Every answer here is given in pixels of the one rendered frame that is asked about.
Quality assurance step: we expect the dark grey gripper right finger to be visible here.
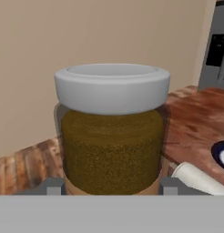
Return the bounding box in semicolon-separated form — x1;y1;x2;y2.
158;177;209;196

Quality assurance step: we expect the white paper towel roll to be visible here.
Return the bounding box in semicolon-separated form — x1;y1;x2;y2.
170;161;224;196

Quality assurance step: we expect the grey fridge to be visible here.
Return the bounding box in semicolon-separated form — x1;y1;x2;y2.
198;0;224;91

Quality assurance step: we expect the cinnamon jar with white lid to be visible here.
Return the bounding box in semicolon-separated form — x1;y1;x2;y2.
53;63;171;196

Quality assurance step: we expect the blue and white plate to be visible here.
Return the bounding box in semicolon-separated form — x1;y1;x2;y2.
210;139;224;171

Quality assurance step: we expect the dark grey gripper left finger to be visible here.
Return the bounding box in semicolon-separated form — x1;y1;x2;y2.
16;177;67;196

